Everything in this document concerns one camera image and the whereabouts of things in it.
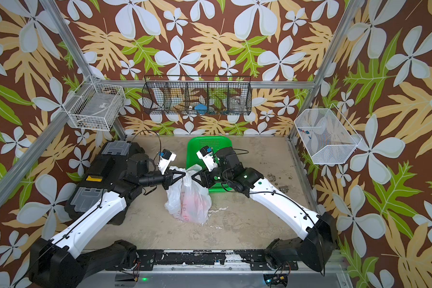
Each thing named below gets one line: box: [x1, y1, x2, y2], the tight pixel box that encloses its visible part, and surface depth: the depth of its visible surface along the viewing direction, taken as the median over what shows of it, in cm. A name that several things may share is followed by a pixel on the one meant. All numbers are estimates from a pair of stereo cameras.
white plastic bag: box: [164, 164, 213, 224], surface depth 81 cm
